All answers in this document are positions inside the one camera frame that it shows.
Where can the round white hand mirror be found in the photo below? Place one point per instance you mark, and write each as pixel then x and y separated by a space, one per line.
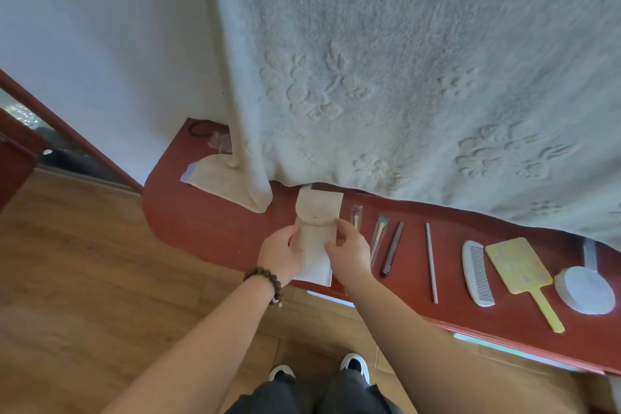
pixel 584 290

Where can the person's left forearm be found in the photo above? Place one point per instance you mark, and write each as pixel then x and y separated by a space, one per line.
pixel 203 345

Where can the small brush in clear wrap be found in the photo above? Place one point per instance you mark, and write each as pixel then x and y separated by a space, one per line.
pixel 356 217

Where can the person's right forearm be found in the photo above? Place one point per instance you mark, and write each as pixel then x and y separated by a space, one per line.
pixel 436 355

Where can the person's left thumb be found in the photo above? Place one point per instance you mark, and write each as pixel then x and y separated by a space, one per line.
pixel 290 233

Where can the white embossed blanket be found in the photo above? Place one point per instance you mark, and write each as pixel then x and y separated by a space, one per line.
pixel 412 64

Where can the thin silver stick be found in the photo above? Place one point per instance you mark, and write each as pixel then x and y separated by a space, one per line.
pixel 432 263

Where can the long brush in clear wrap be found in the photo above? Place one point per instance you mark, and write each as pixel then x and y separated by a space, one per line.
pixel 378 236

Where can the person's left hand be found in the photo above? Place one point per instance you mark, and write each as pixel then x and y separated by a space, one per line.
pixel 277 256

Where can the person's right thumb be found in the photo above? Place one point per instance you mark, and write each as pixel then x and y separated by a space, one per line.
pixel 346 229

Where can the person's right shoe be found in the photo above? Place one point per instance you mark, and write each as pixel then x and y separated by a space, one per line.
pixel 356 364

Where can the person's right hand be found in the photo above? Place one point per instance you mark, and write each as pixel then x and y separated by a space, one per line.
pixel 354 256

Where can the beige fabric pouch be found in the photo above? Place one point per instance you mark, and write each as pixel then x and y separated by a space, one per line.
pixel 318 217

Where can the white comb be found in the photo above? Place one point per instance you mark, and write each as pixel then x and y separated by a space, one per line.
pixel 478 274

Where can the dark grey trousers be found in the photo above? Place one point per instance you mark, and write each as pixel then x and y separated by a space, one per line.
pixel 315 396

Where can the beige folded cloth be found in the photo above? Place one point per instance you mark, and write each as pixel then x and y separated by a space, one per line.
pixel 216 178

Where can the clear plastic bag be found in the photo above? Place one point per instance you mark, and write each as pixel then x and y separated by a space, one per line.
pixel 221 140

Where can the red wooden door frame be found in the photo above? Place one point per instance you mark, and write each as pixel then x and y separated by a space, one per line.
pixel 17 156

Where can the person's shoe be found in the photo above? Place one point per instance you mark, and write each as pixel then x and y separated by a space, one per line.
pixel 356 364
pixel 282 372

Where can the yellow hand mirror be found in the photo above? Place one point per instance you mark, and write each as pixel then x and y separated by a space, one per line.
pixel 521 265

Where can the person's left shoe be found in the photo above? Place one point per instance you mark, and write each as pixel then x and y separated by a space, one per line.
pixel 282 372

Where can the dark brown wooden stick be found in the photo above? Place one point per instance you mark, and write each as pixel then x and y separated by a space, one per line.
pixel 392 248

